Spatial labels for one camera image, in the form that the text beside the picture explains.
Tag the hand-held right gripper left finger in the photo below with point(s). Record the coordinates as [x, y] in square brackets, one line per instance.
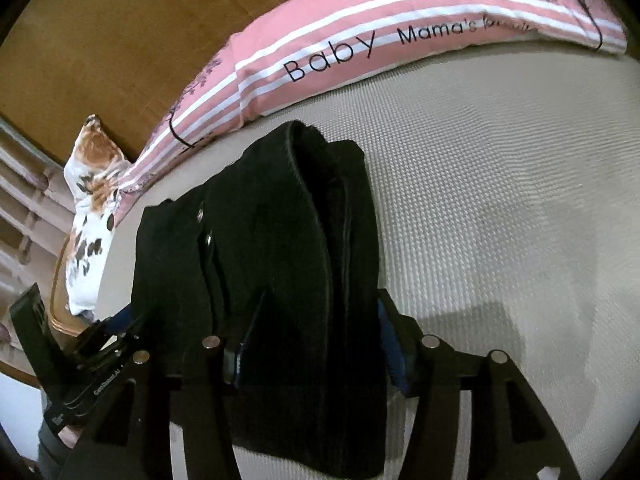
[240, 357]

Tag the black pants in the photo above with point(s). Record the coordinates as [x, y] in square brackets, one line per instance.
[300, 260]

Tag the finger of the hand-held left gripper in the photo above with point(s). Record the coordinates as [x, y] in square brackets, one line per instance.
[120, 322]
[117, 349]

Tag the floral print pillow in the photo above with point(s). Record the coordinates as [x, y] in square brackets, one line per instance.
[95, 170]

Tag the wooden bed frame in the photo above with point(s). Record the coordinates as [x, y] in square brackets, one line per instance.
[25, 240]

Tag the pink striped pillow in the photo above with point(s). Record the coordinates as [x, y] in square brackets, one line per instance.
[400, 20]

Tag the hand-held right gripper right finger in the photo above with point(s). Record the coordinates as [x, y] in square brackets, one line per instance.
[397, 360]

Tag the beige woven bed mat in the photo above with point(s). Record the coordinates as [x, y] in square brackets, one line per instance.
[500, 210]

